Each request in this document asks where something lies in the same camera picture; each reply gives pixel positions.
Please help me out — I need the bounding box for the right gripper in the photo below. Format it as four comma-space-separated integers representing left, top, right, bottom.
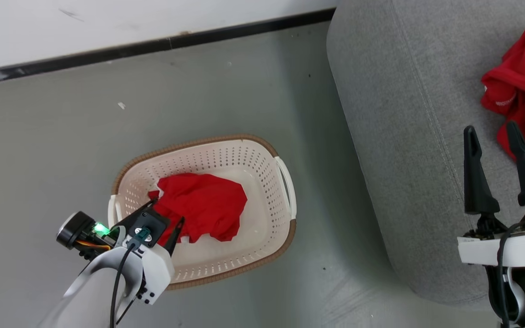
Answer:
457, 121, 525, 267

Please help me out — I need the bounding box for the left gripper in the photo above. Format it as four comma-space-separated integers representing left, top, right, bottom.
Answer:
57, 199, 186, 305

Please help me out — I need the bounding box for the grey fabric sofa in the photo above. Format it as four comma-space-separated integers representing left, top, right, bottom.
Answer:
326, 0, 525, 306

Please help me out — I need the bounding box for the red cloth garment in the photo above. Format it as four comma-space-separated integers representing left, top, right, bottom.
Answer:
148, 173, 248, 247

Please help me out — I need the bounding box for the black wall baseboard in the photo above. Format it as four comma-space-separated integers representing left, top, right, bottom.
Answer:
0, 8, 336, 87

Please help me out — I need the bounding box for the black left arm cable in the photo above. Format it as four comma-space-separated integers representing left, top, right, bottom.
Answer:
109, 241, 139, 328

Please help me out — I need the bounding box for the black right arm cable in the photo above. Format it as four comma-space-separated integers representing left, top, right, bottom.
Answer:
496, 221, 525, 328

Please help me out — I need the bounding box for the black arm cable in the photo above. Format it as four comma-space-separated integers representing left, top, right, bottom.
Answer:
496, 221, 525, 328
109, 241, 139, 328

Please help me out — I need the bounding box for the beige perforated laundry basket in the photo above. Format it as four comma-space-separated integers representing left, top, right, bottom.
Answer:
108, 133, 298, 291

